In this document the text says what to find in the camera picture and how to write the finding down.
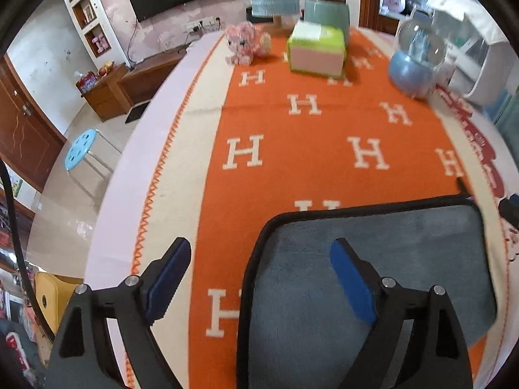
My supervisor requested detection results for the purple and grey towel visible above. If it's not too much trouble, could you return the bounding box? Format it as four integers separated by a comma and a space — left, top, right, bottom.
236, 180, 497, 388

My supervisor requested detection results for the white appliance with cloth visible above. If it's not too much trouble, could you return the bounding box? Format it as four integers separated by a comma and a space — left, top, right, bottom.
427, 0, 515, 106

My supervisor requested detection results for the blue castle snow globe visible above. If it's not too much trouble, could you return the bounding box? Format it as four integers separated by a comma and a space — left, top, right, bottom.
389, 18, 447, 100

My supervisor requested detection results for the yellow plastic chair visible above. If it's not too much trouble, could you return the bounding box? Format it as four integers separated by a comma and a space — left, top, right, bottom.
34, 272, 83, 334

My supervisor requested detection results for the red snack box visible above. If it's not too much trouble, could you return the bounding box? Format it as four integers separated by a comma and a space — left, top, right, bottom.
76, 71, 98, 94

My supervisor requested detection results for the orange H-pattern blanket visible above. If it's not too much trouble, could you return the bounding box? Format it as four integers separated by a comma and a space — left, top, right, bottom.
132, 31, 518, 388

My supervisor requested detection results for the white wall shelf unit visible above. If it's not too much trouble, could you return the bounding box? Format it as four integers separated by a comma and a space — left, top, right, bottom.
63, 0, 128, 68

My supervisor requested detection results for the blue round stool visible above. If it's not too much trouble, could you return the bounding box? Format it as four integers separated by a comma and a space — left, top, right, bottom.
63, 128, 122, 200

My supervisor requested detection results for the brown wooden door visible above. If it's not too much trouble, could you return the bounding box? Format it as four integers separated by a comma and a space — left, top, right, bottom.
1, 55, 65, 192

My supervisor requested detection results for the green tissue box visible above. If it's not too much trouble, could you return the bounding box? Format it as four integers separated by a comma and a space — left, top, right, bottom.
287, 20, 346, 77

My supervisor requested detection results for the black cable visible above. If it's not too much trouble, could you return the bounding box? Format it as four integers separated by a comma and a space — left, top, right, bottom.
0, 157, 55, 341

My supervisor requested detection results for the wooden tv cabinet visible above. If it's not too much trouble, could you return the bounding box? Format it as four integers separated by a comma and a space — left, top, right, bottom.
83, 47, 187, 121

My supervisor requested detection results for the pink toy figurine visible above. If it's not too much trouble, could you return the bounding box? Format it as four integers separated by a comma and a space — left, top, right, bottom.
224, 21, 272, 66

